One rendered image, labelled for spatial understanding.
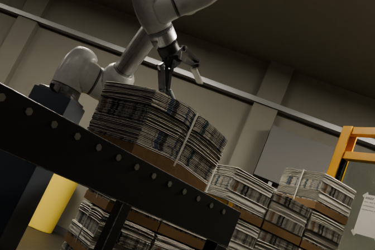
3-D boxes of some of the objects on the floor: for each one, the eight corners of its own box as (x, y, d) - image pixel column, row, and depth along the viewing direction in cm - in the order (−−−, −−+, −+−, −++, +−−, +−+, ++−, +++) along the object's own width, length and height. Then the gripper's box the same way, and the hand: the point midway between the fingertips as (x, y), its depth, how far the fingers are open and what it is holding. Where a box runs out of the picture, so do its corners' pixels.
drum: (59, 235, 531) (87, 178, 547) (44, 234, 490) (74, 173, 505) (28, 220, 541) (56, 164, 556) (10, 217, 499) (41, 158, 515)
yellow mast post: (256, 369, 315) (343, 125, 356) (265, 372, 318) (350, 130, 359) (264, 375, 306) (352, 125, 348) (274, 379, 310) (360, 130, 351)
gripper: (182, 24, 166) (202, 75, 176) (133, 61, 153) (158, 113, 164) (196, 24, 160) (216, 76, 171) (147, 62, 148) (172, 116, 158)
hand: (187, 91), depth 167 cm, fingers open, 13 cm apart
